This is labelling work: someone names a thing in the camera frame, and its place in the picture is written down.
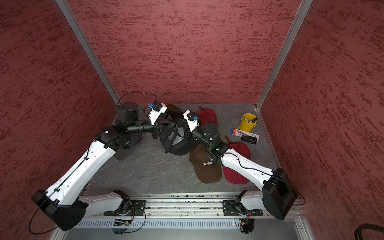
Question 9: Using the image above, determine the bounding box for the black cap front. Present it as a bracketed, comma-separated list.
[160, 119, 198, 156]

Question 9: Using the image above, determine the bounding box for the red cap with white logo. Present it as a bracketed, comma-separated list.
[223, 135, 251, 185]

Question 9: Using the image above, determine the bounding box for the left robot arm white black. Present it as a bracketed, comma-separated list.
[32, 102, 167, 231]

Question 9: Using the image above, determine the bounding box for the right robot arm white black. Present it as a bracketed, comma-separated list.
[184, 114, 298, 220]

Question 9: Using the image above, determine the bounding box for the dark brown cap back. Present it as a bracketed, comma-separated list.
[166, 104, 184, 120]

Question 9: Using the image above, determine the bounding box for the dark grey cap left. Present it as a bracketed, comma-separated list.
[113, 135, 143, 161]

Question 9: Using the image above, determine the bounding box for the white staples box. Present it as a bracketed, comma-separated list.
[230, 129, 259, 140]

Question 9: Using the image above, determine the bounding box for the yellow plastic bucket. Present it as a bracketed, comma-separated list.
[240, 113, 258, 133]

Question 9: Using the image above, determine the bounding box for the black stapler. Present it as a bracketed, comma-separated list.
[241, 136, 258, 145]

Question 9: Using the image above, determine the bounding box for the left corner aluminium profile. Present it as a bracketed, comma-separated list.
[55, 0, 119, 105]

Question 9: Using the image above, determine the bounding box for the corner aluminium profile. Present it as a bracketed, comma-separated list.
[255, 0, 314, 110]
[55, 0, 119, 105]

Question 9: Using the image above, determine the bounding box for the right corner aluminium profile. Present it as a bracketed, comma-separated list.
[255, 0, 314, 110]

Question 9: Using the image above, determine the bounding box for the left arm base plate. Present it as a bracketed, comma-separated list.
[103, 200, 147, 217]

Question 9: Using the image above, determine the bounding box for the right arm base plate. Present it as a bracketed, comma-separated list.
[222, 200, 263, 217]

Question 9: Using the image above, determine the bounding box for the aluminium rail frame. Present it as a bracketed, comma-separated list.
[51, 191, 314, 240]

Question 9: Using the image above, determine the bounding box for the black cable bundle floor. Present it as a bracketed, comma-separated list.
[353, 223, 384, 240]

